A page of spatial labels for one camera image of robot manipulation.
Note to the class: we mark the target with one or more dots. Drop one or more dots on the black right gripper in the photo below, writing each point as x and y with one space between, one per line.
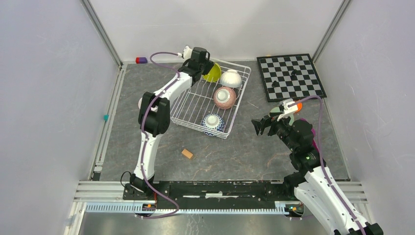
266 121

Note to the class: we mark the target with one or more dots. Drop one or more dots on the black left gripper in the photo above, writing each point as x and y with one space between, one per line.
209 64

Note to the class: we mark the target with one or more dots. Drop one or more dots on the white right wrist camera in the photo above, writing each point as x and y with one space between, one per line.
287 108

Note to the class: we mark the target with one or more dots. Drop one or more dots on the white wire dish rack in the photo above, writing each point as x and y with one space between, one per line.
195 103

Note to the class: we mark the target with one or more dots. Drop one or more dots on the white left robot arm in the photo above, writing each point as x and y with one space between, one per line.
154 115

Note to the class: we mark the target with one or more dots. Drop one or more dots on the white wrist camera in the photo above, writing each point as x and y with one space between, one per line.
287 108
186 53

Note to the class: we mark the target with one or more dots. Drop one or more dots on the tan wooden block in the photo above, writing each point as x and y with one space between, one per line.
187 154

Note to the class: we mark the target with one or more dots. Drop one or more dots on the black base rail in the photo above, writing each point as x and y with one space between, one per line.
212 195

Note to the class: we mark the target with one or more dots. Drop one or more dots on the pale green ceramic bowl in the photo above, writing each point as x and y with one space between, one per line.
276 112

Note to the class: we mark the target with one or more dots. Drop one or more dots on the black white chessboard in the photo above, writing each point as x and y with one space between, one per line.
278 68

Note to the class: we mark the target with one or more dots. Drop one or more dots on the yellow bowl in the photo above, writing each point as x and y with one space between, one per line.
214 74

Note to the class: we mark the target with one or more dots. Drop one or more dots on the white ribbed bowl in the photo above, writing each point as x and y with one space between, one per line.
231 78

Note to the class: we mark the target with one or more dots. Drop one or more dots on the magenta plastic scoop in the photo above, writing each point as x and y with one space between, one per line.
314 142

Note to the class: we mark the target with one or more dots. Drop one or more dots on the red purple block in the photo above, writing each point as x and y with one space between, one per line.
141 60

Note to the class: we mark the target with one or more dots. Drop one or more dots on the orange curved plastic piece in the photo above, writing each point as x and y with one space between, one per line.
299 107

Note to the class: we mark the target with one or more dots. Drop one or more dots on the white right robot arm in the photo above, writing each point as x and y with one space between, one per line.
313 183

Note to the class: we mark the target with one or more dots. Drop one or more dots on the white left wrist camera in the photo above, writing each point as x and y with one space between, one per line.
186 53

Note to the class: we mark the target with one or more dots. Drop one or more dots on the red floral patterned bowl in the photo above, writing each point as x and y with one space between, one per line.
224 97

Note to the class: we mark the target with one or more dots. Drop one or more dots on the blue white patterned bowl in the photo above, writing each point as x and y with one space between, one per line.
213 122

